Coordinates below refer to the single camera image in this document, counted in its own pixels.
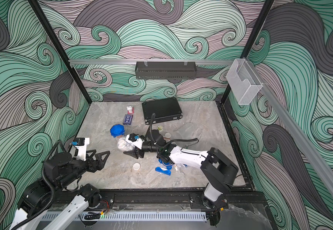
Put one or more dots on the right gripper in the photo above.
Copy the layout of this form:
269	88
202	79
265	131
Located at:
135	154

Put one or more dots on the dark blue small box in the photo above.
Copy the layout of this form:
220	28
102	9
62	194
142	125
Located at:
128	118

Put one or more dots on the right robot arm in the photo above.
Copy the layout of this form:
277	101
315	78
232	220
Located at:
219	170

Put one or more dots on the black hard case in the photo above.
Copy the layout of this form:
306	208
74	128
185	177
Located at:
164	109

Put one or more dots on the round white soap disc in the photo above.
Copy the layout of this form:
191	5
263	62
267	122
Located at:
136	166

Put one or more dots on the toothpaste and brush packet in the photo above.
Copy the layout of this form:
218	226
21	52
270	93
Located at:
178	167

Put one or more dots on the small pink-capped bottle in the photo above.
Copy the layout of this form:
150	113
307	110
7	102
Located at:
130	110

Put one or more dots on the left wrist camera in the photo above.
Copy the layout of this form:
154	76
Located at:
80	145

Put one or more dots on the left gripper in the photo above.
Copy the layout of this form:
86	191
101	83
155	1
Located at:
99	163

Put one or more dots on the clear acrylic wall holder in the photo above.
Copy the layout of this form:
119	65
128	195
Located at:
243	80

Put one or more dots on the small white pink jar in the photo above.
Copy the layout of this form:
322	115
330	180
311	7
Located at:
167	135

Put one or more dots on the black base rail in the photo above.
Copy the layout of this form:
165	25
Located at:
192	197

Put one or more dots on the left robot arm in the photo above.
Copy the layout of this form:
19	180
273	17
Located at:
57	172

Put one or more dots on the small green round cap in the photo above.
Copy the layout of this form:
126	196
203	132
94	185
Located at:
160	128

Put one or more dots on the white slotted cable duct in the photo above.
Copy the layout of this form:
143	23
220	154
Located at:
153	216

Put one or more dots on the blue-lid container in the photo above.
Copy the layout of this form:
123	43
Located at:
117	130
124	146
185	131

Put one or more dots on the black wall shelf tray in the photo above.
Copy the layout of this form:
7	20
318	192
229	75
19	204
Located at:
160	70

